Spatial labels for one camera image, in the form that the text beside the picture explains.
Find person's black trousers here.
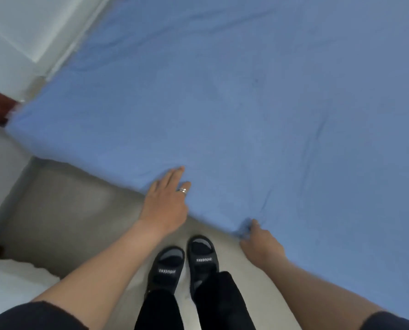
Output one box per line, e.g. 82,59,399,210
134,270,257,330

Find white nightstand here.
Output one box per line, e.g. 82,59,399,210
0,244,60,313

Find person's black shirt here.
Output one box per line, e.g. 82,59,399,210
0,301,409,330

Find person's right hand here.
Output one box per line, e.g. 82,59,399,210
239,219,287,269

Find person's left forearm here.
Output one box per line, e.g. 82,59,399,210
32,220,164,330

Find person's right forearm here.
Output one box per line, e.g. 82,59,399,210
259,257,386,330

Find light blue sheet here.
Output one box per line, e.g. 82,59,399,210
5,0,409,327

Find white wooden bed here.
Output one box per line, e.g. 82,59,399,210
0,0,117,127

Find person's left hand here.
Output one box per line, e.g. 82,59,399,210
139,166,192,237

